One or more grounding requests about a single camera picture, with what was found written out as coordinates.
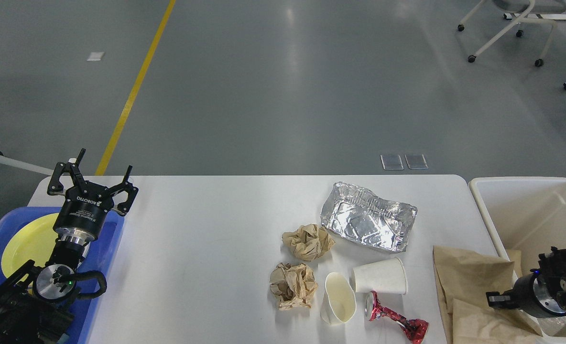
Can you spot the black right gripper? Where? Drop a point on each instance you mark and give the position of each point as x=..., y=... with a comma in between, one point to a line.
x=529, y=294

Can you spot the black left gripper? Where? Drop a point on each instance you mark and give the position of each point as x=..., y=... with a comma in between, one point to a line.
x=82, y=215

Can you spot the brown paper bag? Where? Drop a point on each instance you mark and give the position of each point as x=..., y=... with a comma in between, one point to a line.
x=463, y=278

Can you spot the yellow plastic plate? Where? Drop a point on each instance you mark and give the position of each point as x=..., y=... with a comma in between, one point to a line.
x=35, y=241

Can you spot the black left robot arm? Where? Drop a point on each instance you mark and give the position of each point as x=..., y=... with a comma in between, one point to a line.
x=34, y=300

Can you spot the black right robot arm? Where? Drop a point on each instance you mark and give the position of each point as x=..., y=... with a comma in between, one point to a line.
x=552, y=271

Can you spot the brown paper in bin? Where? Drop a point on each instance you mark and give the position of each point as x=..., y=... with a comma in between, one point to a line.
x=515, y=256

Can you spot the white pink plate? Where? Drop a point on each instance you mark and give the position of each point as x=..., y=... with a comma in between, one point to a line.
x=85, y=252

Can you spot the foil scrap in bin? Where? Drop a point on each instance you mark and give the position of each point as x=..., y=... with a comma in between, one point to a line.
x=551, y=326

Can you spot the white waste bin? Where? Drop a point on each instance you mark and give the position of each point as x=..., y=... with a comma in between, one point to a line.
x=527, y=214

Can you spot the red foil wrapper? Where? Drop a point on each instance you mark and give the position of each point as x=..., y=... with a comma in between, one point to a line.
x=414, y=329

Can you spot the white paper cup lying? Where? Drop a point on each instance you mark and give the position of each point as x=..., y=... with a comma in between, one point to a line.
x=387, y=276

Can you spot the blue plastic tray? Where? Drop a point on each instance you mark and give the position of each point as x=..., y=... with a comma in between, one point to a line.
x=101, y=253

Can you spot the white paper on floor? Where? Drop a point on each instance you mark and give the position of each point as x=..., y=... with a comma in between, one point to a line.
x=95, y=56

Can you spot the right floor socket plate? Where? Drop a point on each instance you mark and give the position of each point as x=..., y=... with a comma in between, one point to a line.
x=416, y=161

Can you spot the floor socket plate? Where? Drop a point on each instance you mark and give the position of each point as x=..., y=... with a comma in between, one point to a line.
x=416, y=161
x=392, y=162

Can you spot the cream paper cup open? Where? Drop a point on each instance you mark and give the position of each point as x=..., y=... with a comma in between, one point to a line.
x=339, y=303

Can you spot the crumpled aluminium foil tray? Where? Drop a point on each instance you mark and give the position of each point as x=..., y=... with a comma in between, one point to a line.
x=359, y=215

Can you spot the left floor socket plate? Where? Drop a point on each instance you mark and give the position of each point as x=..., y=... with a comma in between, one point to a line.
x=392, y=162

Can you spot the crumpled brown paper upper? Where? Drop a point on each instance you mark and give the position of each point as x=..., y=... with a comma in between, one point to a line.
x=308, y=242

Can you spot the crumpled brown paper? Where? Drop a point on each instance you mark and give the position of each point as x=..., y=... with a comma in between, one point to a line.
x=293, y=286
x=308, y=242

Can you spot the crumpled brown paper lower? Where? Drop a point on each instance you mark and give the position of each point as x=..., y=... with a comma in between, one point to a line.
x=293, y=286

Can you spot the white rolling chair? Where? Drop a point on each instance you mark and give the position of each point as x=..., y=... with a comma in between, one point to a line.
x=518, y=14

